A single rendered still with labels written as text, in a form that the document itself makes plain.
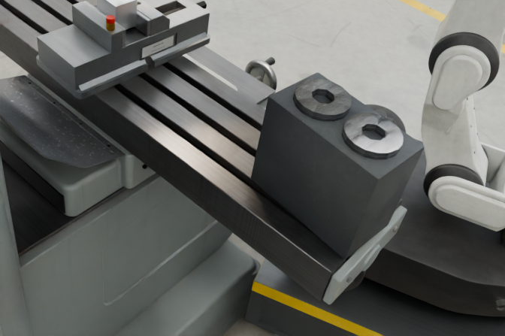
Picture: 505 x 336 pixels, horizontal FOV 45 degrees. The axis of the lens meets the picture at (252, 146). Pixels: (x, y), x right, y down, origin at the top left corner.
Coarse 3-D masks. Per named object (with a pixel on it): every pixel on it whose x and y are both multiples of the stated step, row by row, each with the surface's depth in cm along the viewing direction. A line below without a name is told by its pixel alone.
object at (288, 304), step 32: (256, 288) 157; (288, 288) 155; (384, 288) 160; (256, 320) 166; (288, 320) 162; (320, 320) 155; (352, 320) 151; (384, 320) 152; (416, 320) 154; (448, 320) 155; (480, 320) 157
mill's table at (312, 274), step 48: (0, 0) 137; (48, 0) 138; (96, 0) 141; (0, 48) 134; (96, 96) 117; (144, 96) 119; (192, 96) 121; (240, 96) 123; (144, 144) 113; (192, 144) 114; (240, 144) 115; (192, 192) 110; (240, 192) 104; (288, 240) 98; (384, 240) 106; (336, 288) 96
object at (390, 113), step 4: (368, 104) 186; (372, 104) 185; (376, 104) 185; (372, 108) 183; (376, 108) 183; (380, 108) 183; (384, 108) 184; (388, 108) 184; (388, 112) 183; (392, 112) 184; (388, 116) 182; (392, 116) 183; (396, 116) 184; (396, 120) 183; (400, 120) 184; (400, 124) 183; (400, 128) 182; (404, 128) 186
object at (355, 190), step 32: (288, 96) 95; (320, 96) 96; (352, 96) 97; (288, 128) 94; (320, 128) 90; (352, 128) 89; (384, 128) 90; (256, 160) 103; (288, 160) 97; (320, 160) 91; (352, 160) 86; (384, 160) 87; (416, 160) 92; (288, 192) 100; (320, 192) 94; (352, 192) 89; (384, 192) 90; (320, 224) 97; (352, 224) 92; (384, 224) 101
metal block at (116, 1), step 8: (104, 0) 116; (112, 0) 116; (120, 0) 116; (128, 0) 117; (136, 0) 118; (104, 8) 117; (112, 8) 116; (120, 8) 116; (128, 8) 117; (136, 8) 119; (120, 16) 117; (128, 16) 118; (136, 16) 120; (120, 24) 118; (128, 24) 120; (136, 24) 121
